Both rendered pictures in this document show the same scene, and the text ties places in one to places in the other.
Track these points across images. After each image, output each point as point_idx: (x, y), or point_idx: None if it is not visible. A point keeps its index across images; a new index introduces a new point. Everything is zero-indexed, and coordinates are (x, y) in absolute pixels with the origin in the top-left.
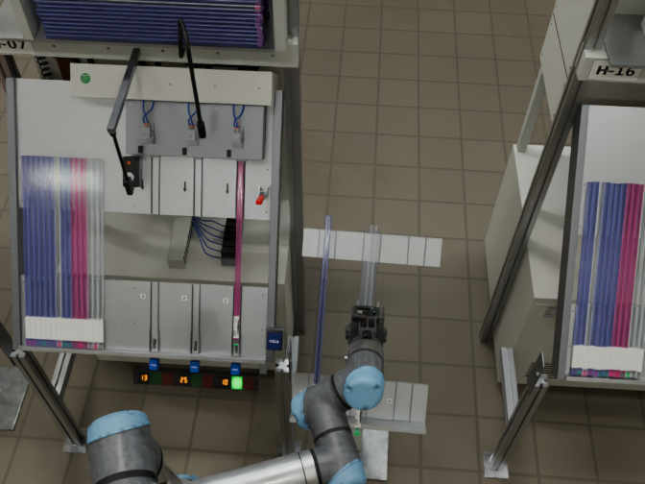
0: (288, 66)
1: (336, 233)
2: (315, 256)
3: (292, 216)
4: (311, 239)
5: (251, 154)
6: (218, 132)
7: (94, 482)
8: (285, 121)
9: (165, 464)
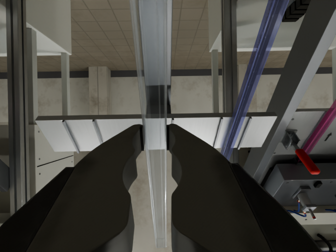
0: None
1: (214, 147)
2: (254, 117)
3: (234, 28)
4: (253, 136)
5: (292, 183)
6: (318, 193)
7: None
8: (238, 151)
9: None
